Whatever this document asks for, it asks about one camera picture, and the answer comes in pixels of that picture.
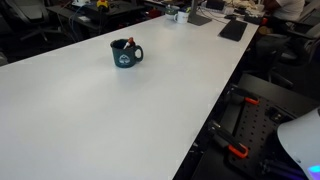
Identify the dark green mug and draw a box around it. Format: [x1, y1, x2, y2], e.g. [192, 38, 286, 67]
[110, 38, 144, 69]

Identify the white marker red cap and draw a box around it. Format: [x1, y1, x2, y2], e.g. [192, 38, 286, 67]
[122, 36, 135, 50]

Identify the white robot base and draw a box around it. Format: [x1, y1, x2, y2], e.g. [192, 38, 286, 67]
[277, 107, 320, 180]

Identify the green white cup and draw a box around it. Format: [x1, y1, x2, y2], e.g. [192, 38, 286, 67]
[164, 4, 181, 21]

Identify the white mug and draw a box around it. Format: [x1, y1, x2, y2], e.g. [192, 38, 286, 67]
[173, 10, 190, 25]

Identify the red object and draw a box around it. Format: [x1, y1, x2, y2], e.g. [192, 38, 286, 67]
[148, 8, 163, 19]

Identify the gray monitor stand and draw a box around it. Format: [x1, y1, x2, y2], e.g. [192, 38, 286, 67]
[187, 0, 213, 27]

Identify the black keyboard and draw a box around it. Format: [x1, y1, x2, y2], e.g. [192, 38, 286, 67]
[218, 19, 249, 43]

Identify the black box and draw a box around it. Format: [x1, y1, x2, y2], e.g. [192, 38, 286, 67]
[205, 0, 226, 11]

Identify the yellow object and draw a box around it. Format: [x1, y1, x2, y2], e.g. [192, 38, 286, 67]
[96, 0, 110, 9]

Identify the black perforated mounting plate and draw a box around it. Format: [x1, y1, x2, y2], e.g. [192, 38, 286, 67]
[228, 94, 301, 180]

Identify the black robot stand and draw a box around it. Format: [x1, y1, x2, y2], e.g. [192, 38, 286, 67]
[191, 73, 320, 180]

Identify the black pouch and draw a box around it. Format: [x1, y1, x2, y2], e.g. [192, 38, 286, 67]
[243, 13, 264, 26]

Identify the pile of white papers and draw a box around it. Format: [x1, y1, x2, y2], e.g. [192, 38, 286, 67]
[226, 0, 264, 11]

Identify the black office chair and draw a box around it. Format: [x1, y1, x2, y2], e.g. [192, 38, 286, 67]
[253, 23, 320, 91]

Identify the person in white shirt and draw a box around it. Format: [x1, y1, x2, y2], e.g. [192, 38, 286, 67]
[264, 0, 306, 23]

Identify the gray office chair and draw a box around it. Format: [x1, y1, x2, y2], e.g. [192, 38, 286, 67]
[4, 0, 63, 43]

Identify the black clamp orange handle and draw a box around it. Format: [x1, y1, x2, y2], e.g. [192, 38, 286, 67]
[223, 83, 260, 106]
[207, 119, 250, 160]

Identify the blue cable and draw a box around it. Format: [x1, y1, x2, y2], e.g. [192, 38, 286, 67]
[68, 4, 84, 34]

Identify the black mounting bracket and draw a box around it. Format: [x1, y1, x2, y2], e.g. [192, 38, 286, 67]
[268, 106, 296, 124]

